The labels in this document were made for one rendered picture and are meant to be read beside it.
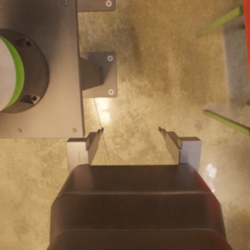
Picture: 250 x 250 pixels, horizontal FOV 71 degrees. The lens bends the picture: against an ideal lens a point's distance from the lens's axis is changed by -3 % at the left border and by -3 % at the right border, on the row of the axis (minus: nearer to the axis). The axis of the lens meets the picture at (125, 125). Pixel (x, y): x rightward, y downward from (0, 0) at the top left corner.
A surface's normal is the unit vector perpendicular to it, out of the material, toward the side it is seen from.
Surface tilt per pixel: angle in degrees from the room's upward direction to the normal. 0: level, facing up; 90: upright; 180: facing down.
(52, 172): 0
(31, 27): 0
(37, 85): 66
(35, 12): 0
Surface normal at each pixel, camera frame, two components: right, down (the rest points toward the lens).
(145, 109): -0.01, 0.25
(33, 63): 0.92, -0.08
